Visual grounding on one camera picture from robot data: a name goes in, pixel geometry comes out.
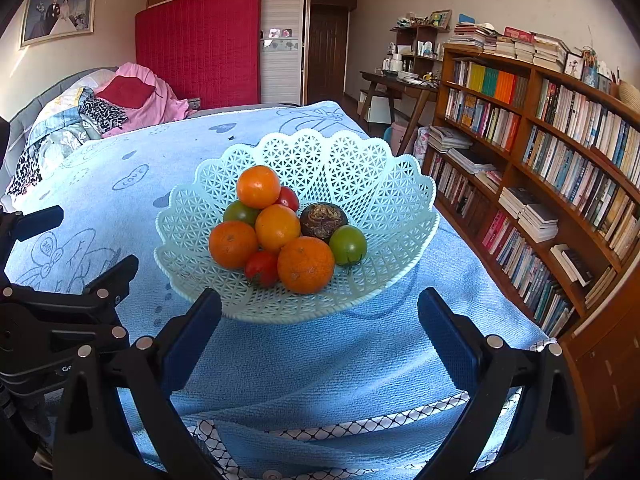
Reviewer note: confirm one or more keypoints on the stacks of books atop bookcase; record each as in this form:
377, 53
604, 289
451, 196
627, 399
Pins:
510, 45

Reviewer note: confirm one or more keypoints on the wooden bookcase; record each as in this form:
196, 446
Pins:
522, 125

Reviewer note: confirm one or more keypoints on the red tomato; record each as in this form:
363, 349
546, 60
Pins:
290, 200
261, 267

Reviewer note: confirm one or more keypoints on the large green tomato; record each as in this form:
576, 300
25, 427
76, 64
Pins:
239, 212

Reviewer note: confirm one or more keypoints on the framed wall photo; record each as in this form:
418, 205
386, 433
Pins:
57, 17

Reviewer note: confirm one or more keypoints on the blue printed towel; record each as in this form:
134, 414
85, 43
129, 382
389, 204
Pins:
350, 360

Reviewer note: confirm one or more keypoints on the rows of shelved books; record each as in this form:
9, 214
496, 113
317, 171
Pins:
575, 160

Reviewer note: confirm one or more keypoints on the pink cloth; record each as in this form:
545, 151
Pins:
150, 110

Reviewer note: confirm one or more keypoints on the wooden desk shelf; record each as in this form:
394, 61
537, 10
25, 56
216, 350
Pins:
415, 32

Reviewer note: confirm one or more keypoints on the blue card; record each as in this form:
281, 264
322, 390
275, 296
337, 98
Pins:
466, 18

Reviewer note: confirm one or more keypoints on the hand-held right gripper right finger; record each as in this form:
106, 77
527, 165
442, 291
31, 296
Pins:
445, 340

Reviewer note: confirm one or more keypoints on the woven straw ball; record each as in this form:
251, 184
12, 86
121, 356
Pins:
630, 92

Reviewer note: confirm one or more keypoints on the red mattress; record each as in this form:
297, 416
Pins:
200, 45

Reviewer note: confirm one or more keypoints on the black picture frame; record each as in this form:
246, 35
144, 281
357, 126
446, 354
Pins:
574, 65

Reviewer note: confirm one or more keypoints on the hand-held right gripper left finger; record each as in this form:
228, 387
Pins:
192, 345

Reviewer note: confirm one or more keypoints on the leopard print cloth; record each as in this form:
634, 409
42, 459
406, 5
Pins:
102, 112

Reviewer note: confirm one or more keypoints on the green floral quilt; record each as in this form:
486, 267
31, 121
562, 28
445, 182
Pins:
65, 145

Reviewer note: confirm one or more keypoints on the wooden desk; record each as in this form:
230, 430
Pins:
395, 82

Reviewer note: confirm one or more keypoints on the light patchwork quilt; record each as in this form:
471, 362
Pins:
55, 110

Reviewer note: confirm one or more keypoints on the orange mandarin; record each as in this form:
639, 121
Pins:
232, 245
305, 265

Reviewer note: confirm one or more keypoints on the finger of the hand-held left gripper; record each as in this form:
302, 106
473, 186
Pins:
42, 222
117, 275

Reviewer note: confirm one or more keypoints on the white storage box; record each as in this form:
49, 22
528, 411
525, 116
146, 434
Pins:
378, 107

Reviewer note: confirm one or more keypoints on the red cushion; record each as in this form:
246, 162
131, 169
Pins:
127, 91

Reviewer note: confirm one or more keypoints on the pink plastic bin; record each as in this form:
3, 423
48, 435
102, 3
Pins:
405, 139

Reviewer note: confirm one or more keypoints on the white kettle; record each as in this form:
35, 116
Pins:
393, 64

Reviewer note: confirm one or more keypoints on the orange tomato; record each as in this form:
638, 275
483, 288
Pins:
258, 186
277, 227

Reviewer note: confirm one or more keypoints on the small framed picture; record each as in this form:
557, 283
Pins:
440, 18

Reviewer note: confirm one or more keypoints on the dark wooden door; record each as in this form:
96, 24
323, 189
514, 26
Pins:
327, 55

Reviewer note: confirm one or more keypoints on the dark brown passion fruit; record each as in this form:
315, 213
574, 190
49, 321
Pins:
322, 220

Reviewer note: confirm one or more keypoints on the white wardrobe doors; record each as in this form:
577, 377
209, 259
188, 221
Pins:
282, 75

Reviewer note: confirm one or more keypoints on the light blue lattice basket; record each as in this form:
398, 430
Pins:
350, 180

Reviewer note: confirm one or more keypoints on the piles of loose books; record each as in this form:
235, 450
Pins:
530, 210

